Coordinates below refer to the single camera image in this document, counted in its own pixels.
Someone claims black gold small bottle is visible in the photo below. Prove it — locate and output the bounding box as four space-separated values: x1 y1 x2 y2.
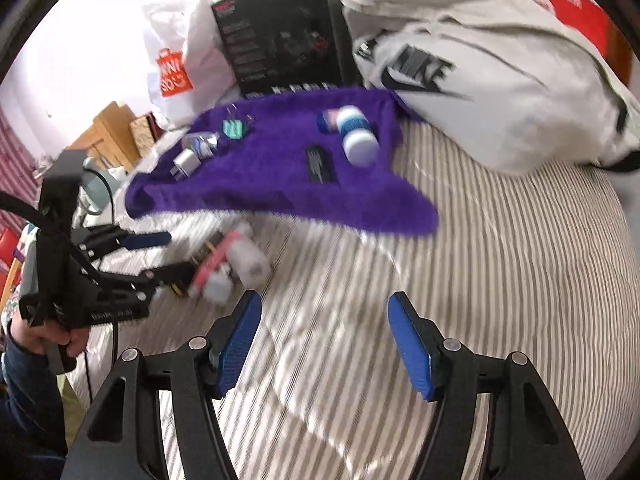
170 240 216 298

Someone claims pink highlighter pen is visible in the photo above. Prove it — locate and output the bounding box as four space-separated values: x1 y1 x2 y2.
190 230 242 294

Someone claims small white cap adapter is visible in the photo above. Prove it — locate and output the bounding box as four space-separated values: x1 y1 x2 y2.
202 270 234 306

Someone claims white cylinder roll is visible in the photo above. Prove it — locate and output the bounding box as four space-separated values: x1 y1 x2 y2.
227 231 271 289

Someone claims white charger plug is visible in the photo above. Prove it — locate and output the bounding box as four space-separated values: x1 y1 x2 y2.
170 148 201 181

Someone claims clear candy bottle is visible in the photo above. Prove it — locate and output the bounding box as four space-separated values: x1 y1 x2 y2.
181 132 222 159

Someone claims teal binder clip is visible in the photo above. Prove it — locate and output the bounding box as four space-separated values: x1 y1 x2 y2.
221 104 254 141

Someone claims black case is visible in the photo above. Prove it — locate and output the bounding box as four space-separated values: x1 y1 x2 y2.
305 145 335 184

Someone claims blue white tube bottle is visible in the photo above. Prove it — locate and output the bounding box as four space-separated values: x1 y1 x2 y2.
336 105 380 168

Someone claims pink blue round case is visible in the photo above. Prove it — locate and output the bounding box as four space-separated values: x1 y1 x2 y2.
317 110 340 134

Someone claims person left hand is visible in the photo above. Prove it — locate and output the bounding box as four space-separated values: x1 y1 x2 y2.
10 310 91 359

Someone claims light blue kettle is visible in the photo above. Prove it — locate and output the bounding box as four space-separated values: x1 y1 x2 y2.
79 157 126 216

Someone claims wooden furniture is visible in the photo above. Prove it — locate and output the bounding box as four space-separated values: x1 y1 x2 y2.
68 102 141 171

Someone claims brown notebook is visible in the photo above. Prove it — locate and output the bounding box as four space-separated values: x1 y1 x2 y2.
129 113 164 157

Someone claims striped bed quilt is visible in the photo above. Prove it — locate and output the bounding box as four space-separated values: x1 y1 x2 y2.
64 119 640 480

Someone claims white Miniso shopping bag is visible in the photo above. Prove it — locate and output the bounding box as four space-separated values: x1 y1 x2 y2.
144 0 240 129

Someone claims purple towel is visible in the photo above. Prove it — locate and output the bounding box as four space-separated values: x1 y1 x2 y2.
125 88 438 236

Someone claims black headset box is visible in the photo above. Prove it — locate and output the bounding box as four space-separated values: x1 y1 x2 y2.
212 0 358 99

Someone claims grey Nike bag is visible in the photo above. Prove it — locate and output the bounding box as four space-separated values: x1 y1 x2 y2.
342 0 639 176

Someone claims red paper bag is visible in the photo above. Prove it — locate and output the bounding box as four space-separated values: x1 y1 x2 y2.
476 0 634 84

